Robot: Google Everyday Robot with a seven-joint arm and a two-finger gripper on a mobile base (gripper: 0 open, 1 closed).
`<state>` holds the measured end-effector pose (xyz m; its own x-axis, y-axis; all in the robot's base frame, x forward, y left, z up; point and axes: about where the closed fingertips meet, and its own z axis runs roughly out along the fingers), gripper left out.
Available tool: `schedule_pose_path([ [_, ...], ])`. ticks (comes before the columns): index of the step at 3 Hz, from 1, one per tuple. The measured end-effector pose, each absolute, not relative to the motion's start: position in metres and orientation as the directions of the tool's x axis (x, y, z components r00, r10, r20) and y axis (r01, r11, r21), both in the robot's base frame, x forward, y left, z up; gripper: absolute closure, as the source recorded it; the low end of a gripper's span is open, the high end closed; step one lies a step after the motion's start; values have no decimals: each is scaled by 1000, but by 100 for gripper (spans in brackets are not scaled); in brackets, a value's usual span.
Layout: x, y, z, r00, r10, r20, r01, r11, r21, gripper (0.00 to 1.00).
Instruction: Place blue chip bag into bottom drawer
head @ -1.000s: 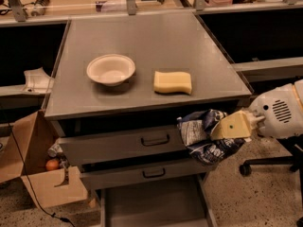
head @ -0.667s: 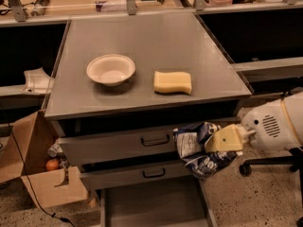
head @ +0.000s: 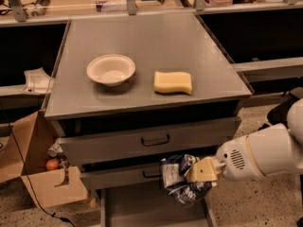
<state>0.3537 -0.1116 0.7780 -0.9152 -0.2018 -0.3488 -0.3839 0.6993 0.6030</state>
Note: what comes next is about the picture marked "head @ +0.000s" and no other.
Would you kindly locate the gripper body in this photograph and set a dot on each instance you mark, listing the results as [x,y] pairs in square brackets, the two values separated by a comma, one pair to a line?
[233,160]

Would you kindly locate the blue Kettle chip bag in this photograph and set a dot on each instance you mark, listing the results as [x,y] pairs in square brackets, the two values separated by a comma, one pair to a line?
[173,171]

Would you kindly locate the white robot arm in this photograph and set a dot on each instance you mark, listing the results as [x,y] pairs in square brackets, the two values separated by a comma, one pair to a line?
[275,150]

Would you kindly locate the top grey drawer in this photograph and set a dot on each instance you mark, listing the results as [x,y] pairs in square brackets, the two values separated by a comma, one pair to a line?
[105,147]

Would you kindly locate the middle grey drawer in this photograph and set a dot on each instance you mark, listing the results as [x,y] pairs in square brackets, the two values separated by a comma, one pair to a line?
[122,176]

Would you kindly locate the open bottom grey drawer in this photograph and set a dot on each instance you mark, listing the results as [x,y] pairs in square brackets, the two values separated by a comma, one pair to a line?
[149,205]

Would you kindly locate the grey drawer cabinet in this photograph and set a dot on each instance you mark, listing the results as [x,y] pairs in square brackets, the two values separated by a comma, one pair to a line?
[175,42]

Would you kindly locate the black office chair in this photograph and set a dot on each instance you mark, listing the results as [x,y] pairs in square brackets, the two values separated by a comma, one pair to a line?
[279,113]

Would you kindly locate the yellow sponge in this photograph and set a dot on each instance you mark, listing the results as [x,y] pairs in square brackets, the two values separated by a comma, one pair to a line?
[172,82]

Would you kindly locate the white paper bowl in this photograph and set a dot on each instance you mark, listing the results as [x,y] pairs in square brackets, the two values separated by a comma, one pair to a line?
[110,70]

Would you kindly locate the small can in box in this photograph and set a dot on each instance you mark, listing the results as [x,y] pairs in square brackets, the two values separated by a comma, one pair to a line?
[55,151]

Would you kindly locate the orange fruit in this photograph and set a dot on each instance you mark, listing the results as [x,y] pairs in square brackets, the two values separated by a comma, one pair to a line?
[52,164]

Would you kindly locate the brown cardboard box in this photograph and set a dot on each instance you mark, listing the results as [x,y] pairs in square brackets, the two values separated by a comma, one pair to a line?
[25,157]

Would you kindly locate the white curved plastic part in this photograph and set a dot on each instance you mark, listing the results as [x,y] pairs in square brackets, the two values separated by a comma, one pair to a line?
[38,82]

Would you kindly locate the black and white tool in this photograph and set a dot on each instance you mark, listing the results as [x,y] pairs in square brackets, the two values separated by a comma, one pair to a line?
[40,7]

